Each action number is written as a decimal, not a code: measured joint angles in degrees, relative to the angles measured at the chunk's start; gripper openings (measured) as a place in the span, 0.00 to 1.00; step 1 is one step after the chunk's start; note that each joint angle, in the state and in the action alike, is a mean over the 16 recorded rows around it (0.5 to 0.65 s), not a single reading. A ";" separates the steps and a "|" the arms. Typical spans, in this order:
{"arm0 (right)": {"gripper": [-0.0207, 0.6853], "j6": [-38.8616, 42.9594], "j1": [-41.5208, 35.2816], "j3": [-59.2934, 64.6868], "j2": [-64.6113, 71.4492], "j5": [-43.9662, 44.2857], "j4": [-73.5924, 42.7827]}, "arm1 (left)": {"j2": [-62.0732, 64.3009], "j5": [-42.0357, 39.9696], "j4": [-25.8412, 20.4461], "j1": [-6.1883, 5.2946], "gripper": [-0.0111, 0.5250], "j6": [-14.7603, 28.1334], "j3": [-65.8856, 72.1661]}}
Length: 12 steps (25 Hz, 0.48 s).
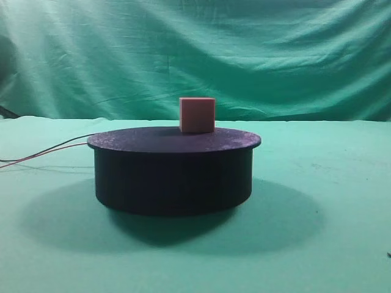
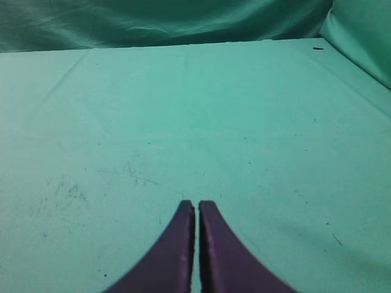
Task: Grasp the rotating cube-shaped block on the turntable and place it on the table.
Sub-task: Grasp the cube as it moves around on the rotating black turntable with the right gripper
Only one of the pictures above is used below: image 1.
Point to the green backdrop cloth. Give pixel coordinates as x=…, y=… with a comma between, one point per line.
x=260, y=60

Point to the pink cube block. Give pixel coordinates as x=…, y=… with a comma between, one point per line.
x=197, y=115

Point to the black round turntable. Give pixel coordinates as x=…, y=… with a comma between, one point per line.
x=161, y=171

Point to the green table cloth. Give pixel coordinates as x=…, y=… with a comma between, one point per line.
x=318, y=220

